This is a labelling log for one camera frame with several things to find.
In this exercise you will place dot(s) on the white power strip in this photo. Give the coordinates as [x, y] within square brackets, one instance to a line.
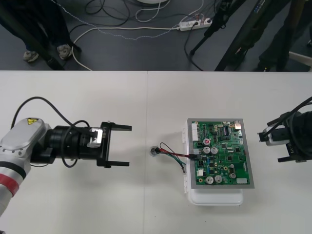
[192, 24]

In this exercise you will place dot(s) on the black tripod with thick pole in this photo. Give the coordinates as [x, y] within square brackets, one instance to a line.
[55, 64]

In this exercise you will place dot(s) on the black slanted stand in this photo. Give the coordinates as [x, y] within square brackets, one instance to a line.
[231, 48]

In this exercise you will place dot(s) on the silver and black left arm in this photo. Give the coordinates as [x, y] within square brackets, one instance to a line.
[22, 136]

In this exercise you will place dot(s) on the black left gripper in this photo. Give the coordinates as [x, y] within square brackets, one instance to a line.
[106, 151]

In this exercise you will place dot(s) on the green circuit board grey frame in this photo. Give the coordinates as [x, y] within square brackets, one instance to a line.
[220, 168]

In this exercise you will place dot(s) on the black tripod with thin legs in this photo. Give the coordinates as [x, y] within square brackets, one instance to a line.
[209, 31]

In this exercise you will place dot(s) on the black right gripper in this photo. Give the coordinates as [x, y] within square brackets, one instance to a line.
[293, 151]

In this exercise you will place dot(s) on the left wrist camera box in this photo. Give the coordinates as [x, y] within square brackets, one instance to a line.
[95, 139]

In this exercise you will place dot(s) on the person with pale shoes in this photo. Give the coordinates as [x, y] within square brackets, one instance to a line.
[52, 24]

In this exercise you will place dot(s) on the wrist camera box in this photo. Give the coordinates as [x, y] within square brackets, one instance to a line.
[270, 142]
[95, 139]

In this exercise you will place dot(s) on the milky plastic box with lid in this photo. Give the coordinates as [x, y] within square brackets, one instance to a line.
[217, 198]

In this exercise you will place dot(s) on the white stand foot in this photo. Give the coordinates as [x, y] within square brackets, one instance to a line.
[301, 57]

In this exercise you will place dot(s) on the person with dark shoes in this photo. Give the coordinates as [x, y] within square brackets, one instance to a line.
[275, 48]

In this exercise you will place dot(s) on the white round base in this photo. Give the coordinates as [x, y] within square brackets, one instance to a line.
[153, 1]

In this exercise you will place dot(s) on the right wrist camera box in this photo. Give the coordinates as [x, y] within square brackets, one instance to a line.
[270, 142]

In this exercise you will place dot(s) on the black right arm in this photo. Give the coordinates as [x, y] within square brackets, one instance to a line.
[304, 131]

